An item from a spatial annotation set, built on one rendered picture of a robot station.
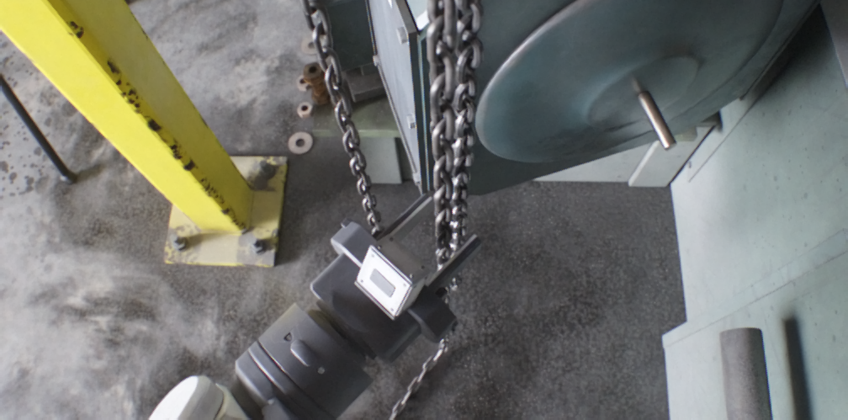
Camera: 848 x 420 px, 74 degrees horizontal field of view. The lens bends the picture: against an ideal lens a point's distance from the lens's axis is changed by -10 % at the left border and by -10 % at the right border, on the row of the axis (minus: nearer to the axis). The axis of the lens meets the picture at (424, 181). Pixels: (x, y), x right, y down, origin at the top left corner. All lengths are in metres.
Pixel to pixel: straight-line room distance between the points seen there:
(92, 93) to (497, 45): 0.53
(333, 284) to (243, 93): 0.97
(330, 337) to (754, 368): 0.47
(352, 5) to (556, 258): 0.67
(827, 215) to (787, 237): 0.10
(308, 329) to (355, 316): 0.04
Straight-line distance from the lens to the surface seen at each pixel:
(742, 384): 0.74
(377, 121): 0.99
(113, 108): 0.87
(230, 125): 1.40
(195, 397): 0.48
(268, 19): 1.53
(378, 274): 0.45
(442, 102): 0.34
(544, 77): 0.56
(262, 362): 0.48
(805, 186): 0.88
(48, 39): 0.77
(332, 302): 0.49
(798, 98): 0.90
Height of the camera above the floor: 1.15
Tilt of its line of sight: 66 degrees down
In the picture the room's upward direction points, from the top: 5 degrees counter-clockwise
